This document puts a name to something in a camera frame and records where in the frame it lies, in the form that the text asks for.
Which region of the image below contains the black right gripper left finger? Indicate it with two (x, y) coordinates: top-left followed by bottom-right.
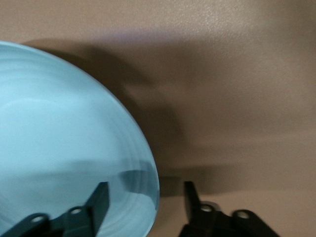
(4, 182), (110, 237)

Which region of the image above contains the brown table mat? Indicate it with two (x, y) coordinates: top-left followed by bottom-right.
(0, 0), (316, 237)

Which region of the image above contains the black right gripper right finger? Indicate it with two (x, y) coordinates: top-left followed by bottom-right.
(177, 182), (279, 237)

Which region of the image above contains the blue plate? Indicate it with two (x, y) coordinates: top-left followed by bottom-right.
(0, 40), (160, 237)

